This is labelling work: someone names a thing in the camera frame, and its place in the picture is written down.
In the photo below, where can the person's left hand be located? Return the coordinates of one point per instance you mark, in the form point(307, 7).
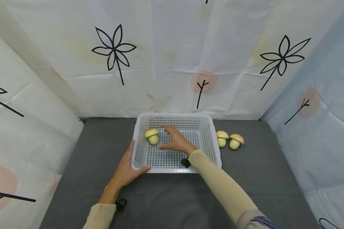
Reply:
point(126, 171)

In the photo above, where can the person's left forearm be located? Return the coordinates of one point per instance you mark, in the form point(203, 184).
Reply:
point(106, 203)

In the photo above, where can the person's right thumb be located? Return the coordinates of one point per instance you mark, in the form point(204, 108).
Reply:
point(164, 146)

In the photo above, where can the person's right forearm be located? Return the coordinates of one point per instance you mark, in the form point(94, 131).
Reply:
point(226, 187)

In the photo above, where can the yellow toy mushroom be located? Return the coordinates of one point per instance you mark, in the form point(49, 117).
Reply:
point(236, 141)
point(152, 136)
point(222, 138)

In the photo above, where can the person's left index finger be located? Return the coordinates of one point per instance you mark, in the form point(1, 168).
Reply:
point(130, 151)

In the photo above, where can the person's left thumb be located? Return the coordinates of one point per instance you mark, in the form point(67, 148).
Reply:
point(141, 170)

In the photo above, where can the person's right fingers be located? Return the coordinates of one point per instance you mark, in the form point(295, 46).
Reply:
point(169, 131)

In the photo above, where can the person's right hand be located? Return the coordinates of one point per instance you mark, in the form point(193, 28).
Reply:
point(177, 140)

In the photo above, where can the white perforated plastic basket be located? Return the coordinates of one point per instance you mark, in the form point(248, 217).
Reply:
point(171, 157)

